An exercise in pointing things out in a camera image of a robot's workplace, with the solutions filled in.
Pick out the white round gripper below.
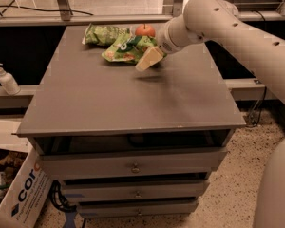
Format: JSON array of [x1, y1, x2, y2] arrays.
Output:
[[135, 26, 182, 71]]

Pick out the green rice chip bag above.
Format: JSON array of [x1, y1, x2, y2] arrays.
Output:
[[102, 33, 157, 64]]

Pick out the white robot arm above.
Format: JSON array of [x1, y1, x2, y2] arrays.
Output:
[[136, 0, 285, 228]]

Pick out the pale green snack bag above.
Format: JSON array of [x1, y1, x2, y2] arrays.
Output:
[[82, 24, 132, 46]]

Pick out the red apple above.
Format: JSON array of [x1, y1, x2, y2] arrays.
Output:
[[135, 24, 156, 37]]

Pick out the grey drawer cabinet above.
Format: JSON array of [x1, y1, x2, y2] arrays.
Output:
[[18, 26, 244, 219]]

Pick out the white pump bottle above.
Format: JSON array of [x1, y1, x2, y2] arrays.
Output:
[[0, 63, 21, 95]]

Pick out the white cardboard box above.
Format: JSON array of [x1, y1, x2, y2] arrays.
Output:
[[0, 120, 51, 228]]

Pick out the grey metal frame rail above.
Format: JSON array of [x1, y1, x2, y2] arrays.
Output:
[[0, 0, 285, 27]]

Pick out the black cable on floor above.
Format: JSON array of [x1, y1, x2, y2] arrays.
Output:
[[0, 0, 94, 17]]

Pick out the black cables under cabinet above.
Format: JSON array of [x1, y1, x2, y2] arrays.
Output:
[[48, 180, 86, 228]]

